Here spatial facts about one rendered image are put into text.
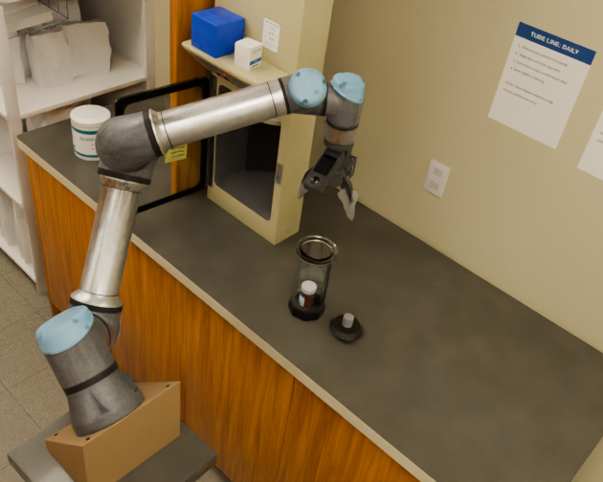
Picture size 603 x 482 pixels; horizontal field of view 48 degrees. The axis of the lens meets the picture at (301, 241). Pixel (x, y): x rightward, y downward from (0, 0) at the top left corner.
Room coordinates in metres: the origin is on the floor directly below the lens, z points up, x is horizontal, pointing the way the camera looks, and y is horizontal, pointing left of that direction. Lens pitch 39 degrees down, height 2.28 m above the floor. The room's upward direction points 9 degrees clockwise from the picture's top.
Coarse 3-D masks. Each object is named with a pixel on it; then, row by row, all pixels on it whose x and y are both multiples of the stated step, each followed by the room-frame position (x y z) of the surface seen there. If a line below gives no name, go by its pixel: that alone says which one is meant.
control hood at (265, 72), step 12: (192, 48) 1.68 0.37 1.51; (204, 60) 1.68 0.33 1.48; (216, 60) 1.63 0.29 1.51; (228, 60) 1.64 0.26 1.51; (228, 72) 1.60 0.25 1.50; (240, 72) 1.59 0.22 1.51; (252, 72) 1.60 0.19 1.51; (264, 72) 1.61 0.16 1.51; (276, 72) 1.62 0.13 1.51; (252, 84) 1.54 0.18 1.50
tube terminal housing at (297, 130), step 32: (224, 0) 1.78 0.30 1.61; (256, 0) 1.71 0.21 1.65; (288, 0) 1.64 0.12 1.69; (320, 0) 1.65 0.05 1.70; (256, 32) 1.70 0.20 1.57; (288, 32) 1.63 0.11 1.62; (320, 32) 1.67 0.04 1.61; (288, 64) 1.62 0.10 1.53; (320, 64) 1.68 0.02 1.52; (288, 128) 1.61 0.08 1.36; (288, 160) 1.62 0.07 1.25; (224, 192) 1.75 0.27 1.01; (288, 192) 1.63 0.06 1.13; (256, 224) 1.66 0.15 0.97; (288, 224) 1.65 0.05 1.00
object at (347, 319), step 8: (336, 320) 1.29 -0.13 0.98; (344, 320) 1.27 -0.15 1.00; (352, 320) 1.28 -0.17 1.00; (336, 328) 1.26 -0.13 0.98; (344, 328) 1.27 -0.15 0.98; (352, 328) 1.27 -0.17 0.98; (360, 328) 1.28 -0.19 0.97; (336, 336) 1.25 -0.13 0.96; (344, 336) 1.24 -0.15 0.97; (352, 336) 1.25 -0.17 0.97
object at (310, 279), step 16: (304, 240) 1.38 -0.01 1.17; (320, 240) 1.39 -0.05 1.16; (304, 256) 1.31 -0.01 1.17; (320, 256) 1.39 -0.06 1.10; (304, 272) 1.31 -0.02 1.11; (320, 272) 1.31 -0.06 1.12; (304, 288) 1.31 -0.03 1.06; (320, 288) 1.32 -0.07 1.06; (304, 304) 1.31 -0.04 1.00; (320, 304) 1.32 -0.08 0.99
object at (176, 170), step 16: (128, 96) 1.59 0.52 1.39; (176, 96) 1.70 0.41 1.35; (192, 96) 1.74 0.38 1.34; (128, 112) 1.59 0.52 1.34; (192, 144) 1.74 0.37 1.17; (160, 160) 1.66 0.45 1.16; (176, 160) 1.70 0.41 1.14; (192, 160) 1.74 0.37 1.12; (160, 176) 1.66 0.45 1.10; (176, 176) 1.70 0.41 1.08; (192, 176) 1.74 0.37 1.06; (144, 192) 1.61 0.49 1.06; (160, 192) 1.66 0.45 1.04; (176, 192) 1.70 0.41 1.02
